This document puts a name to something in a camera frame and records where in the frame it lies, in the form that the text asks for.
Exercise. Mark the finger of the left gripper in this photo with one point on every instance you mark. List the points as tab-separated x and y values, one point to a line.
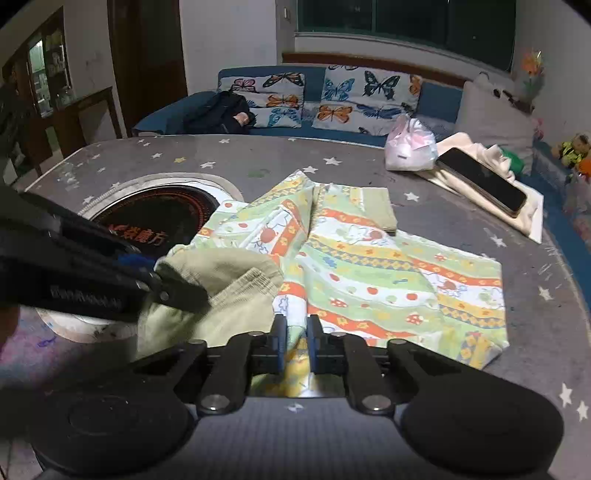
152	265
180	295

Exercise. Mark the black smartphone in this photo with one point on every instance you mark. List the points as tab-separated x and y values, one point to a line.
491	185

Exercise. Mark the colourful patterned child's shirt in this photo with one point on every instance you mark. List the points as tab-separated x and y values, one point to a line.
306	248

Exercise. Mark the black induction cooker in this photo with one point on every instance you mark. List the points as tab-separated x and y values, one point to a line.
159	218

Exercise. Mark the right butterfly pillow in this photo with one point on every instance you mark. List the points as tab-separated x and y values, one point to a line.
365	100

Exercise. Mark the green plastic object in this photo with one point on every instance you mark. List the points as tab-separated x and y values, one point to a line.
516	163

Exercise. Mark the blue sofa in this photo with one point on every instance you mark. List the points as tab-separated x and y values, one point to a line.
566	191

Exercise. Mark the pink white plastic bag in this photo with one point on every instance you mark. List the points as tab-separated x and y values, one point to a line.
410	146

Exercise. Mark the dark wooden door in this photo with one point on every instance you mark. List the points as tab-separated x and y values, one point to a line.
147	56

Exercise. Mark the butterfly pillow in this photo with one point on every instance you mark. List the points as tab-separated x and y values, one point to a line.
365	100
277	100

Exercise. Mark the orange artificial flowers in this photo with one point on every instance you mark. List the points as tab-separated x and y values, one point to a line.
533	78

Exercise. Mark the cream folded cloth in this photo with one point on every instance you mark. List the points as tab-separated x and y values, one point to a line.
530	219

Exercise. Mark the grey cushion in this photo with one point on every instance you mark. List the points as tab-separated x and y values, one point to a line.
492	121

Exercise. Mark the dark wooden side table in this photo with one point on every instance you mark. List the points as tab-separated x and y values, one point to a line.
76	124

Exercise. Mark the left butterfly pillow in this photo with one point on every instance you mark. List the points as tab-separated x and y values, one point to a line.
277	100

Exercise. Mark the wooden display cabinet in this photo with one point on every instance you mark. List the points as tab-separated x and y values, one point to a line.
40	75

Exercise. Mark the dark green window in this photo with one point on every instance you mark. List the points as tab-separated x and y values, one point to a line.
477	29

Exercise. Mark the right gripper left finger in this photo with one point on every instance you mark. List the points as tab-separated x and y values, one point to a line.
233	366

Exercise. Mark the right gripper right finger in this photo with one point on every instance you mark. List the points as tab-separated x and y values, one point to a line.
349	357

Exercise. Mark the dark jacket on sofa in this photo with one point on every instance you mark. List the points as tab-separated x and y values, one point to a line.
225	113

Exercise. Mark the yellow plush toy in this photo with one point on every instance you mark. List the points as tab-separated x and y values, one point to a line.
571	153

